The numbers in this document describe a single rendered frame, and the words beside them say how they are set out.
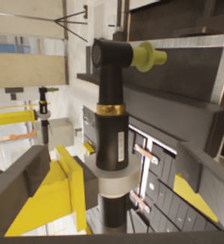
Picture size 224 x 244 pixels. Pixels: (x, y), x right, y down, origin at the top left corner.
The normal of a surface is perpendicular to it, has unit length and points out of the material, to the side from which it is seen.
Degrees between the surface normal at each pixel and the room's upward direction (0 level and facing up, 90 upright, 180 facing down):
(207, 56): 0
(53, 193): 90
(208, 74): 0
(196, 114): 0
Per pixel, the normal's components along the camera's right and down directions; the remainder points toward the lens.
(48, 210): 0.51, 0.22
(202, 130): -0.86, 0.15
